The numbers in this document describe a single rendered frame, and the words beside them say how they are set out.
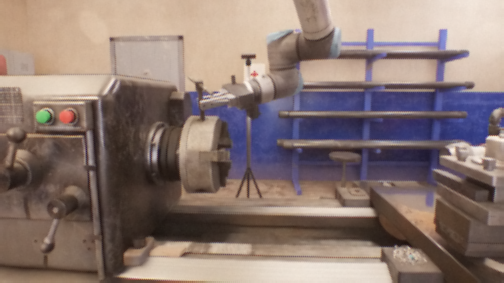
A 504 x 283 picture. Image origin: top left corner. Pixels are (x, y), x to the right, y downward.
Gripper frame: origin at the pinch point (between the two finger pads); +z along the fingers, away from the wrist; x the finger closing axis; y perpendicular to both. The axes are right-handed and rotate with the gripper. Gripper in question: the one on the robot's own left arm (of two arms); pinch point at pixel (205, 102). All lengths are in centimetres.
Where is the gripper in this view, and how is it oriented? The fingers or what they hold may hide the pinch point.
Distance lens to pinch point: 79.4
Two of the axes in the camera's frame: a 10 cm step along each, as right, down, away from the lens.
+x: 4.7, 3.8, -8.0
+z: -8.8, 2.6, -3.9
